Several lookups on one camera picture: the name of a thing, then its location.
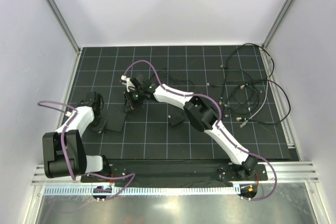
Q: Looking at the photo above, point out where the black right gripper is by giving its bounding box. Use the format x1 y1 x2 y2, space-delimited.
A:
123 89 144 114

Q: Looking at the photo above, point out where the black network switch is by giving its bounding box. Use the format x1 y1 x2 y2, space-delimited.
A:
103 111 127 132

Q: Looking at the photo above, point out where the black cable green plug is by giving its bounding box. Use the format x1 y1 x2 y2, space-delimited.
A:
236 79 291 127
219 43 275 106

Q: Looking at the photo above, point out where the grey ethernet cable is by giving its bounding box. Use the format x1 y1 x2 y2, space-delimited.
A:
239 48 274 129

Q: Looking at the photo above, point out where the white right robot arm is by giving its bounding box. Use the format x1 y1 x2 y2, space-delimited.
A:
120 75 258 180

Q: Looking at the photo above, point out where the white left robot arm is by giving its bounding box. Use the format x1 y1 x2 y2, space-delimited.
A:
38 91 111 182

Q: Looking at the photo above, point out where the black grid mat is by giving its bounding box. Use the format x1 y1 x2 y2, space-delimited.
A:
68 46 299 161

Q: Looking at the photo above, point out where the black power adapter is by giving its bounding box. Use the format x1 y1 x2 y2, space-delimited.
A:
157 68 195 127

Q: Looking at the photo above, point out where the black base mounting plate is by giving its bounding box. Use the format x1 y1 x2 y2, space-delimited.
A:
80 158 268 183

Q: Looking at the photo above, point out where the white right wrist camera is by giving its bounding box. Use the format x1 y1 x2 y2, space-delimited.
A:
120 75 135 92

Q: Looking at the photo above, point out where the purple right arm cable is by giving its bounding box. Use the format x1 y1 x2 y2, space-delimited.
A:
123 60 278 201

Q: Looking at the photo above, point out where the white slotted cable duct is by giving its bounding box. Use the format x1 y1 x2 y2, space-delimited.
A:
43 185 240 197

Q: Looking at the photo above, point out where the aluminium frame rail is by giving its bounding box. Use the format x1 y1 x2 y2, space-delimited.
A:
30 162 319 186

